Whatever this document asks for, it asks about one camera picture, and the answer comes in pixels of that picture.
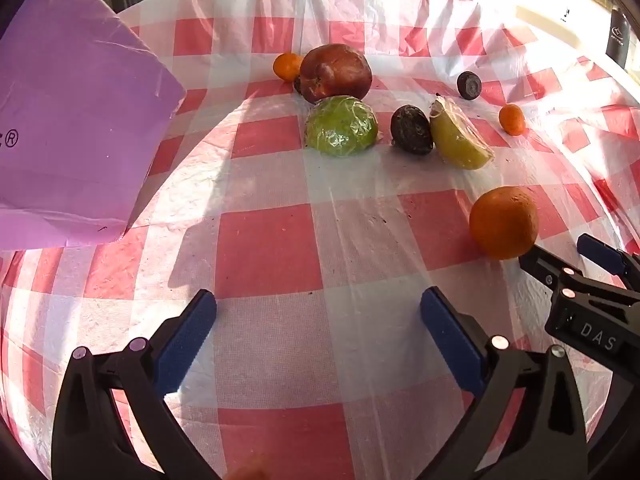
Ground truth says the large orange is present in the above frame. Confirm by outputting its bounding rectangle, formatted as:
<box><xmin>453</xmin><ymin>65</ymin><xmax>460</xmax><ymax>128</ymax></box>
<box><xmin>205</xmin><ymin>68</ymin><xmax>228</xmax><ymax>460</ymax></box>
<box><xmin>468</xmin><ymin>186</ymin><xmax>540</xmax><ymax>261</ymax></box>

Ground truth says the dark water chestnut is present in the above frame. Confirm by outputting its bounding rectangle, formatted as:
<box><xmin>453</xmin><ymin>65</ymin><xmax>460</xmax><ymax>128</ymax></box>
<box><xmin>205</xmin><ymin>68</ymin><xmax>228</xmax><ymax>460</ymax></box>
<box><xmin>456</xmin><ymin>71</ymin><xmax>482</xmax><ymax>101</ymax></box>

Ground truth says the red white checkered tablecloth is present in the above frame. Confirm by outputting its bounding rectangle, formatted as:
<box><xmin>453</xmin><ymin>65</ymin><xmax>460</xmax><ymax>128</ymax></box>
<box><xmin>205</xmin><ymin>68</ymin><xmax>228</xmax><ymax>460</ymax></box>
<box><xmin>0</xmin><ymin>0</ymin><xmax>640</xmax><ymax>480</ymax></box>

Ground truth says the yellow-green fruit wedge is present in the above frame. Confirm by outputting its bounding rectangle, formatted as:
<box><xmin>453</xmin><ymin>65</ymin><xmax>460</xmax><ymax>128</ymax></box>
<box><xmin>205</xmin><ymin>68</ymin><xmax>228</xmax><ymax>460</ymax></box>
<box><xmin>429</xmin><ymin>97</ymin><xmax>496</xmax><ymax>171</ymax></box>

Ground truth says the dark red apple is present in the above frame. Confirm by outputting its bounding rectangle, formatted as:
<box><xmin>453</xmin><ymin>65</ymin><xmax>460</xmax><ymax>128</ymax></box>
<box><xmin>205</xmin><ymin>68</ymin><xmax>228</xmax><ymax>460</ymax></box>
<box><xmin>299</xmin><ymin>43</ymin><xmax>373</xmax><ymax>105</ymax></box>

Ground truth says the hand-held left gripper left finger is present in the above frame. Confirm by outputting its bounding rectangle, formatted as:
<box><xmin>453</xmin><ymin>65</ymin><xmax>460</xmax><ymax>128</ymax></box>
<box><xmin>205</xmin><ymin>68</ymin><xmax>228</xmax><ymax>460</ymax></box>
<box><xmin>51</xmin><ymin>289</ymin><xmax>221</xmax><ymax>480</ymax></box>

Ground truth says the green plastic-wrapped fruit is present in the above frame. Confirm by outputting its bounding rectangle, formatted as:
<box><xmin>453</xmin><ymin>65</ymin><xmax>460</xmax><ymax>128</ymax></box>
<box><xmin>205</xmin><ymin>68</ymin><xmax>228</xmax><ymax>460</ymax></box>
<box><xmin>304</xmin><ymin>95</ymin><xmax>379</xmax><ymax>157</ymax></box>

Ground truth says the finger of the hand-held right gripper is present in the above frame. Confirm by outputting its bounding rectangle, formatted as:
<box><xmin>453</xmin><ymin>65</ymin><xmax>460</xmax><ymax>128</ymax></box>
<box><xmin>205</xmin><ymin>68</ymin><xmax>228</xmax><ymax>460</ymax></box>
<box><xmin>576</xmin><ymin>233</ymin><xmax>640</xmax><ymax>291</ymax></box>
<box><xmin>519</xmin><ymin>244</ymin><xmax>583</xmax><ymax>306</ymax></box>

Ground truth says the small tangerine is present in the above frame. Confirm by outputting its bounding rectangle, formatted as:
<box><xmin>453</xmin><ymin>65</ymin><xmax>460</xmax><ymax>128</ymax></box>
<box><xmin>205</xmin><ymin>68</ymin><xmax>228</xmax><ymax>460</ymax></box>
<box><xmin>273</xmin><ymin>53</ymin><xmax>304</xmax><ymax>83</ymax></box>
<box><xmin>499</xmin><ymin>103</ymin><xmax>527</xmax><ymax>136</ymax></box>

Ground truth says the dark wrinkled passion fruit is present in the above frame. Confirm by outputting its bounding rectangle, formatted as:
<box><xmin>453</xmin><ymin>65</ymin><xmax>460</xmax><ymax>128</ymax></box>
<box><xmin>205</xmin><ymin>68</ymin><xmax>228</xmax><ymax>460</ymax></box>
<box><xmin>390</xmin><ymin>104</ymin><xmax>434</xmax><ymax>156</ymax></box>

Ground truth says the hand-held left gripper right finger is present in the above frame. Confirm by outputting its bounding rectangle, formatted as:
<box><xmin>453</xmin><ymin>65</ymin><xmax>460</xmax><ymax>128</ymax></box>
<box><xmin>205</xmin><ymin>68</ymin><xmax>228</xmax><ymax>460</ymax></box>
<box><xmin>415</xmin><ymin>286</ymin><xmax>588</xmax><ymax>480</ymax></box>

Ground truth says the black printed object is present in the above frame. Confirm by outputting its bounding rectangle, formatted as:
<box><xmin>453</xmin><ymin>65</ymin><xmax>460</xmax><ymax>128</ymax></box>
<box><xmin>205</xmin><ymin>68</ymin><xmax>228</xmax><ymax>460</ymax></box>
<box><xmin>606</xmin><ymin>7</ymin><xmax>635</xmax><ymax>69</ymax></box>

